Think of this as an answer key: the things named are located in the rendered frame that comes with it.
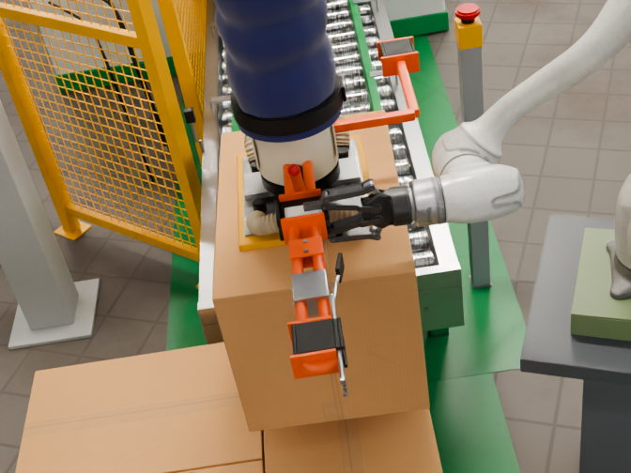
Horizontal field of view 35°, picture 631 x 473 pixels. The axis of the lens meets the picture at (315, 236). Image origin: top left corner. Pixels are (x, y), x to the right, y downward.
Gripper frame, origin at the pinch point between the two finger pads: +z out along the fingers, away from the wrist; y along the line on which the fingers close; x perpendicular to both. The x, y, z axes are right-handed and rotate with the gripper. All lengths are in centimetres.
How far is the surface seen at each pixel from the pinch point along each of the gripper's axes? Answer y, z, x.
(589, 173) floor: 120, -103, 155
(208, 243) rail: 61, 32, 73
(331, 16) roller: 66, -15, 211
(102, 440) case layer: 66, 58, 11
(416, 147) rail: 60, -33, 104
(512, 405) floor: 120, -49, 48
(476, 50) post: 28, -52, 101
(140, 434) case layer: 66, 49, 11
